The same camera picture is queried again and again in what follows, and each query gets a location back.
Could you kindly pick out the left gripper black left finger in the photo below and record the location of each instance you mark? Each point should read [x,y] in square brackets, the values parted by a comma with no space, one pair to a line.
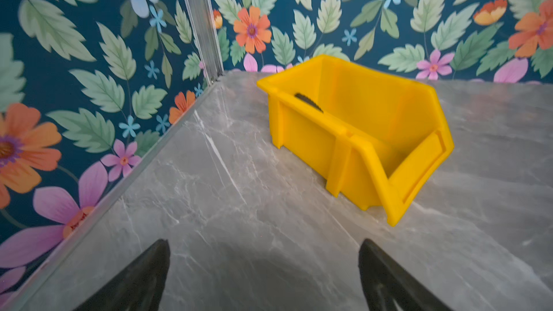
[139,286]

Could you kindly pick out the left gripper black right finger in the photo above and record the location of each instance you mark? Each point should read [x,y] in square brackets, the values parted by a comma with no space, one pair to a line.
[387,286]

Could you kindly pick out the screwdriver with black handle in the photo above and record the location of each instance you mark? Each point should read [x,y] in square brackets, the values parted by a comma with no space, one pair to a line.
[308,101]

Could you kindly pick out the yellow plastic storage bin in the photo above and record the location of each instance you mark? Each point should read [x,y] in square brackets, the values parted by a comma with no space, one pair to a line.
[378,140]

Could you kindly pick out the aluminium table edge strip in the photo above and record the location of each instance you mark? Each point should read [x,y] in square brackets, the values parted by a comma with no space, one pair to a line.
[75,154]

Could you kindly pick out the vertical aluminium corner post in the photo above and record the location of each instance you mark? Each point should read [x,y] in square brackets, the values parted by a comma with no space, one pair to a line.
[201,17]

